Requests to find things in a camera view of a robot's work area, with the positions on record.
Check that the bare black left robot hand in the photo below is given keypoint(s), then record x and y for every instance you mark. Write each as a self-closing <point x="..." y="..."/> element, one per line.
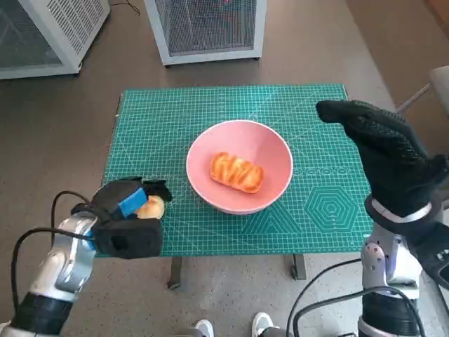
<point x="115" y="196"/>

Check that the round bread bun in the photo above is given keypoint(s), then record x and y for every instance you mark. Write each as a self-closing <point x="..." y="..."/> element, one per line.
<point x="152" y="209"/>

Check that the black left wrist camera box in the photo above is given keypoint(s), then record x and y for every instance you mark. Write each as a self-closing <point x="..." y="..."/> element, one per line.
<point x="140" y="238"/>

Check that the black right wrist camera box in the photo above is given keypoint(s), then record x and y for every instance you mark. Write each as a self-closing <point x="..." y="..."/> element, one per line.
<point x="438" y="267"/>

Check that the black table leg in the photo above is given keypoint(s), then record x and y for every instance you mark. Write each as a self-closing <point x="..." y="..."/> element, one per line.
<point x="177" y="270"/>
<point x="301" y="267"/>

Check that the white mesh cabinet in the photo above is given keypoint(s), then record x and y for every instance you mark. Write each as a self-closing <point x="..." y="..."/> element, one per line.
<point x="70" y="28"/>
<point x="210" y="28"/>

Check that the twisted bread loaf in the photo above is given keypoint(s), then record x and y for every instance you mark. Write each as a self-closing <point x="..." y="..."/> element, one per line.
<point x="236" y="172"/>

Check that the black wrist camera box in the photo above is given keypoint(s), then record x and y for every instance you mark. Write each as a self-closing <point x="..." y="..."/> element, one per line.
<point x="438" y="267"/>
<point x="140" y="238"/>

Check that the green cutting mat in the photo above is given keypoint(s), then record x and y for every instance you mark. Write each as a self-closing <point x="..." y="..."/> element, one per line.
<point x="210" y="231"/>

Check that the pink bowl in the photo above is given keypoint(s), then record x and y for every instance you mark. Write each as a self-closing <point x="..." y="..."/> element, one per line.
<point x="266" y="147"/>

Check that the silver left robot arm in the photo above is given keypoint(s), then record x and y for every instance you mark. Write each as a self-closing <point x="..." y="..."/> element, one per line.
<point x="66" y="252"/>

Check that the white shoe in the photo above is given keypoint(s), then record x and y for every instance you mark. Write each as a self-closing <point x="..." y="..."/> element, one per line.
<point x="205" y="325"/>
<point x="262" y="323"/>

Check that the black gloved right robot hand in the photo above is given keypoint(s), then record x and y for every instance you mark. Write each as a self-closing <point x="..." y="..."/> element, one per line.
<point x="393" y="165"/>

